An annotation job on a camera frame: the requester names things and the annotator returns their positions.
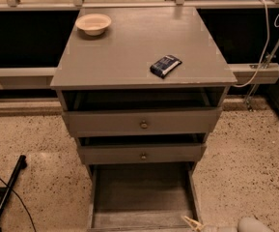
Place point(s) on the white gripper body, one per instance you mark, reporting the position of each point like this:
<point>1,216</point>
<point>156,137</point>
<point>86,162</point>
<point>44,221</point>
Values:
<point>213,228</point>

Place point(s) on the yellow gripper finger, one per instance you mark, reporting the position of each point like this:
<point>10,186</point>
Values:
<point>195,225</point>

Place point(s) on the grey bottom drawer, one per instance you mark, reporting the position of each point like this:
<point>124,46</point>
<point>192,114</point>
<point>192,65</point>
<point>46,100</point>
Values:
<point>150,197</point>

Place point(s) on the grey drawer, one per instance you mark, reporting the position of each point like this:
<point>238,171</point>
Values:
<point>141,153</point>
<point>150,197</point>
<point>141,122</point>

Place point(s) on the grey top drawer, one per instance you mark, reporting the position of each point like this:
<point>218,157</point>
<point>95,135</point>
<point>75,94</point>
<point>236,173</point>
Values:
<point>141,122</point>

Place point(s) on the grey middle drawer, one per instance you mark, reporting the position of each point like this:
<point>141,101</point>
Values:
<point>141,153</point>

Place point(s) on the grey wooden drawer cabinet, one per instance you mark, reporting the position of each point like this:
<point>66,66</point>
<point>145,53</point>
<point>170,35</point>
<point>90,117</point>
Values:
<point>112,71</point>

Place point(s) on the dark blue snack packet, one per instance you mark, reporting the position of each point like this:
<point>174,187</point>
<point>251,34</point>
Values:
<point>164,65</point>

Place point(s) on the beige ceramic bowl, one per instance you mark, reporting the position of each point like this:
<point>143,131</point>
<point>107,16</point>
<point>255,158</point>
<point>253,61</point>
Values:
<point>93,24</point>

